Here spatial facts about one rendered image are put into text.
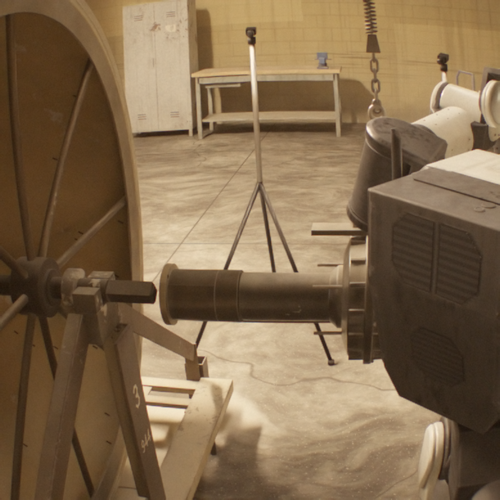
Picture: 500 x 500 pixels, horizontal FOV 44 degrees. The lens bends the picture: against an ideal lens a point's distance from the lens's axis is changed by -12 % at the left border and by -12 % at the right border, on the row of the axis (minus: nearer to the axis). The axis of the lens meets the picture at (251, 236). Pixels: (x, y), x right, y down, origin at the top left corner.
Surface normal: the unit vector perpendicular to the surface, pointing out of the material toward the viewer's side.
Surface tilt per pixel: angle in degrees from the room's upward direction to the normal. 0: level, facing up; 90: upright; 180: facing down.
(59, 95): 122
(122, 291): 36
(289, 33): 90
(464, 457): 48
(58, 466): 90
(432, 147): 22
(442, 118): 11
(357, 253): 27
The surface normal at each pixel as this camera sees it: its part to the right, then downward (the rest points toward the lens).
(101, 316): 0.99, 0.00
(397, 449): -0.05, -0.95
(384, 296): -0.73, 0.50
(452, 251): -0.78, 0.27
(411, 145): 0.14, -0.79
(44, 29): -0.04, 0.97
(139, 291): -0.14, -0.58
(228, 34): -0.16, 0.32
